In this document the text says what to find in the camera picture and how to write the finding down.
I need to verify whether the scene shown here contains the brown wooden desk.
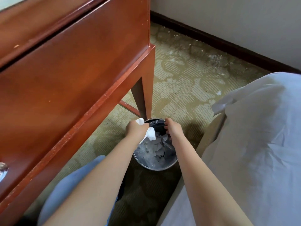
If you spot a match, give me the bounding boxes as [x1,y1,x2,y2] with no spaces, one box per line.
[0,0,156,226]

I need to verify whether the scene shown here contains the small round trash bin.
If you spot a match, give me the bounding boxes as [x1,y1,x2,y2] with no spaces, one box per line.
[133,118,178,172]

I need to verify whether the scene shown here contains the white bed sheet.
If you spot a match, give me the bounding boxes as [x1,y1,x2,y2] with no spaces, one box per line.
[156,72,301,226]

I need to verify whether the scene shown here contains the person's left forearm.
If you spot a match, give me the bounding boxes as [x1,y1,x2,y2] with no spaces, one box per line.
[43,136,141,226]

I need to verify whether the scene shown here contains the person's left hand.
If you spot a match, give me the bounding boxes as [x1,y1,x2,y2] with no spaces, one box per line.
[124,119,150,143]

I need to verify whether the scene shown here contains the person's right forearm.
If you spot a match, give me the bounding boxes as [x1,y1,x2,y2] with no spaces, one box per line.
[170,135,254,226]

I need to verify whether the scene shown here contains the clear plastic bin liner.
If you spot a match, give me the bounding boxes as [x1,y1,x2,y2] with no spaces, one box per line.
[134,119,177,170]

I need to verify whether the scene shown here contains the person's blue jeans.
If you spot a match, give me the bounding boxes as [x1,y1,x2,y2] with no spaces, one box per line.
[37,154,118,226]

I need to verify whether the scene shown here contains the person's right hand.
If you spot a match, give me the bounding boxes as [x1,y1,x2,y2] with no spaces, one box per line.
[164,117,184,140]

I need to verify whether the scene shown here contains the metal drawer handle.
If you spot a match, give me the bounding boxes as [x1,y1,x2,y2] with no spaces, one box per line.
[0,162,9,183]

